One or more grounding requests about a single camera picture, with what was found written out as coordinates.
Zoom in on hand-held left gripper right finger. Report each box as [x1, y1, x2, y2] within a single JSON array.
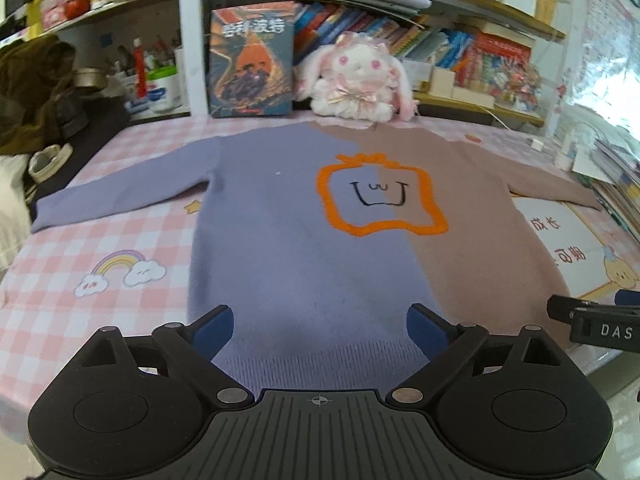
[[385, 303, 568, 407]]

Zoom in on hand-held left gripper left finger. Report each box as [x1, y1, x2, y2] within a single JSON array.
[[75, 304, 256, 407]]

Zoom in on purple and brown sweater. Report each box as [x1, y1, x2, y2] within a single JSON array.
[[31, 121, 603, 392]]

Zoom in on stack of books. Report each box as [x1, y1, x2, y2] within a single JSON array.
[[571, 136, 640, 243]]

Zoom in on pink checked table mat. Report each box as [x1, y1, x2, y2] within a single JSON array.
[[0, 110, 640, 436]]

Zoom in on small white bottle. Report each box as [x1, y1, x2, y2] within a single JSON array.
[[554, 129, 577, 172]]

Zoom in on white cloth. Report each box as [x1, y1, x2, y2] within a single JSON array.
[[0, 152, 37, 272]]

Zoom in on white cardboard boxes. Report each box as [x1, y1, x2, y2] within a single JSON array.
[[429, 66, 497, 109]]

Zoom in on white lotion bottle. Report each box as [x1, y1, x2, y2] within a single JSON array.
[[145, 65, 182, 114]]

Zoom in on white pink plush bunny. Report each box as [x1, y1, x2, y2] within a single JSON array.
[[294, 31, 418, 122]]

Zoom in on red and white tube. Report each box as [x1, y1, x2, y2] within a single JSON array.
[[132, 37, 149, 102]]

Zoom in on dark illustrated book box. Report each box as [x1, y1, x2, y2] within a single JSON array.
[[207, 2, 302, 119]]

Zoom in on row of colourful books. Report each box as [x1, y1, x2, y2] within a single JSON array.
[[292, 2, 546, 111]]

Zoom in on gold round tin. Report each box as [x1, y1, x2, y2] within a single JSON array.
[[73, 67, 109, 89]]

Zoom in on brown jacket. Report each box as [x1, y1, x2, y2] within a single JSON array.
[[0, 35, 132, 161]]

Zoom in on wooden bookshelf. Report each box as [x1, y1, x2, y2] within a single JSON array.
[[202, 0, 568, 128]]

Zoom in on grey laptop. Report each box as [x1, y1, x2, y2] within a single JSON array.
[[286, 0, 427, 16]]

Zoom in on grey white strap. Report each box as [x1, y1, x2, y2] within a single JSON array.
[[27, 143, 74, 179]]

